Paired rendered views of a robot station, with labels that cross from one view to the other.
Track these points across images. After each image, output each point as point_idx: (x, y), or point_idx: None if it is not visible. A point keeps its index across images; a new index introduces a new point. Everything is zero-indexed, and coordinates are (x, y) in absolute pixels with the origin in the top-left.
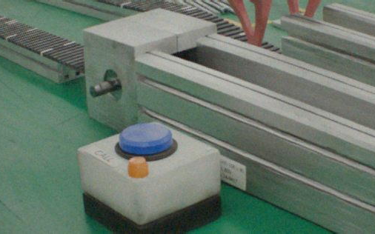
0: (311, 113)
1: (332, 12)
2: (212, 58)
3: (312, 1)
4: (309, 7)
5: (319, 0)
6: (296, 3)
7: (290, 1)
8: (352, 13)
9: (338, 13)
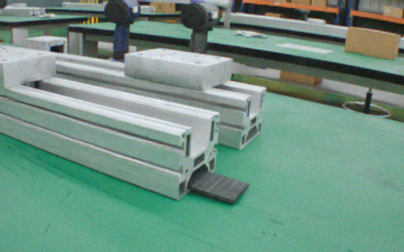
0: None
1: None
2: None
3: None
4: None
5: None
6: None
7: None
8: (0, 46)
9: None
